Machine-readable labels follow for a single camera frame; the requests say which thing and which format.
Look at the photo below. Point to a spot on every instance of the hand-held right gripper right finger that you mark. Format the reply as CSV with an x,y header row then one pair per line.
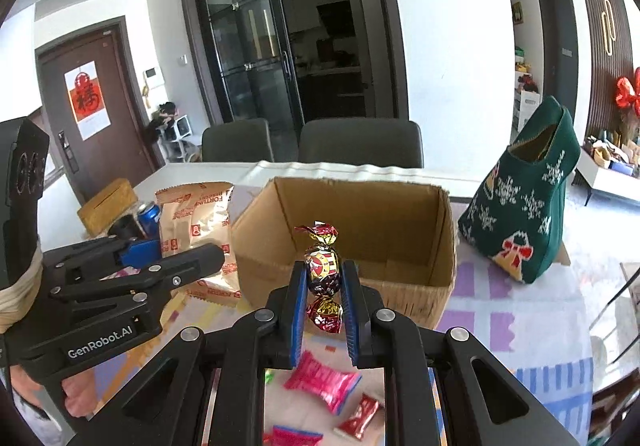
x,y
351,316

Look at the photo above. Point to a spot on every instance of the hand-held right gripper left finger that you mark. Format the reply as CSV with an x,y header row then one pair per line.
x,y
299,316

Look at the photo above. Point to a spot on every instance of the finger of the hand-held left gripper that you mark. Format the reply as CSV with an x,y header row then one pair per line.
x,y
190,263
142,253

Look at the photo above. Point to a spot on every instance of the brown cardboard box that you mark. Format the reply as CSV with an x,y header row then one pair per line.
x,y
395,301

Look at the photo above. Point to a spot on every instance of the beige biscuit bag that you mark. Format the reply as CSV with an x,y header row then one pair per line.
x,y
200,216

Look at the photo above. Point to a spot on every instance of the red gold foil candy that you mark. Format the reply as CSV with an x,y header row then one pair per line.
x,y
322,271

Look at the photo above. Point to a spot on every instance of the pink snack packet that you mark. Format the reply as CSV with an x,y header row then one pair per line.
x,y
320,383
292,437

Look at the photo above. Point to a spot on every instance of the person's left hand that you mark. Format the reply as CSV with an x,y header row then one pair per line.
x,y
77,398

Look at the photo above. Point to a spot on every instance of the black mug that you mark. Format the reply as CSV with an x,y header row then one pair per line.
x,y
127,228

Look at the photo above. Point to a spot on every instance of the blue soda can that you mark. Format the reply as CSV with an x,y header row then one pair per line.
x,y
149,221

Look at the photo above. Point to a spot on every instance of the yellow woven tissue box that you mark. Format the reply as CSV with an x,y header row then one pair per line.
x,y
107,203

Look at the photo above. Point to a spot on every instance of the small red candy wrapper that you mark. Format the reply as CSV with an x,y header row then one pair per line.
x,y
360,418

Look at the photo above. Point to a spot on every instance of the white storage rack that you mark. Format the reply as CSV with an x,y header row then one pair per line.
x,y
182,136

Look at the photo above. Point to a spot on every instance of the black door lock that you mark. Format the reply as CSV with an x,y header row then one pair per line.
x,y
67,151

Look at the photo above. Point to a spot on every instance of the dark grey dining chair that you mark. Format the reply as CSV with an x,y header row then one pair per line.
x,y
237,141
360,143

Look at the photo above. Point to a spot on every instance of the black bag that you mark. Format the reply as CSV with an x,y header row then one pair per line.
x,y
160,121

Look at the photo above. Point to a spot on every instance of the colourful patterned tablecloth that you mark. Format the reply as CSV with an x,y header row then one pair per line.
x,y
500,351

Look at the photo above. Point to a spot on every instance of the brown wooden door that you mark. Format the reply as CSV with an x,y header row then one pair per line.
x,y
125,101

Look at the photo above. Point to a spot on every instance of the red paper door poster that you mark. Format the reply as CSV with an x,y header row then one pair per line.
x,y
87,101

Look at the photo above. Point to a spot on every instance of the green knitted christmas stocking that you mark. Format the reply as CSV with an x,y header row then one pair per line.
x,y
520,206

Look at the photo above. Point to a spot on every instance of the black framed glass door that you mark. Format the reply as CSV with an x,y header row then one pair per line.
x,y
250,26

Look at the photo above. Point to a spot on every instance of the white toy shelf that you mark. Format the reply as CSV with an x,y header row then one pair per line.
x,y
526,106

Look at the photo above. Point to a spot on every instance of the white low cabinet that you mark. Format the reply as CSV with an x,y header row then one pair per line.
x,y
610,181

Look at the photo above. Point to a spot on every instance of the dark interior door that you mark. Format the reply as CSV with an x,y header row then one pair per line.
x,y
560,66

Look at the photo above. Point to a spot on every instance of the red bow balloon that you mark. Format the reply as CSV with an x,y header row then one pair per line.
x,y
627,93

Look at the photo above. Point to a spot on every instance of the white wall intercom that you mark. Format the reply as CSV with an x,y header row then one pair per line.
x,y
153,77

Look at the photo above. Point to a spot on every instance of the gold wall ornament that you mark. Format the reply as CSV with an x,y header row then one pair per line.
x,y
607,26

